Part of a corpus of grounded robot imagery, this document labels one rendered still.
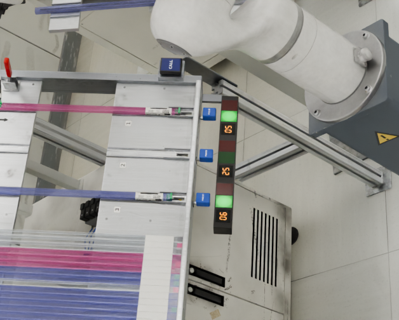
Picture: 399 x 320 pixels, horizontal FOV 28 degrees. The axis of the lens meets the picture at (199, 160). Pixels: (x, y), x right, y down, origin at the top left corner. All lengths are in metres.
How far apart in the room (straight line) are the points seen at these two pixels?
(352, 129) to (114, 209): 0.54
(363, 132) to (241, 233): 0.80
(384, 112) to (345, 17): 1.31
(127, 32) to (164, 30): 1.73
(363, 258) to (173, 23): 1.21
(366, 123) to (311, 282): 0.96
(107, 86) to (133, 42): 1.14
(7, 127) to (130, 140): 0.29
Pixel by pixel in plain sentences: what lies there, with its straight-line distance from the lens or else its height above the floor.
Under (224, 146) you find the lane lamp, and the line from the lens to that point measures 1.80.
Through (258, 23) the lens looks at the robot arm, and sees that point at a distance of 1.35.
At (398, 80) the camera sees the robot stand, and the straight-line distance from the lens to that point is 1.54.
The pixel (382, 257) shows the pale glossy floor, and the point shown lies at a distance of 2.27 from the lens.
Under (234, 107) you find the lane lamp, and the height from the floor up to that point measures 0.65.
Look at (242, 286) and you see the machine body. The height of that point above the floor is 0.26.
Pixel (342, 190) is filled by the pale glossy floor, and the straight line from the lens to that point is 2.45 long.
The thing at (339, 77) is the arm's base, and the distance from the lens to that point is 1.47.
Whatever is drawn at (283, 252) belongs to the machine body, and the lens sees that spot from 2.39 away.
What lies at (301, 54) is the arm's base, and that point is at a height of 0.86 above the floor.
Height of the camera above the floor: 1.69
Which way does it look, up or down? 34 degrees down
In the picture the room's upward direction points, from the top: 64 degrees counter-clockwise
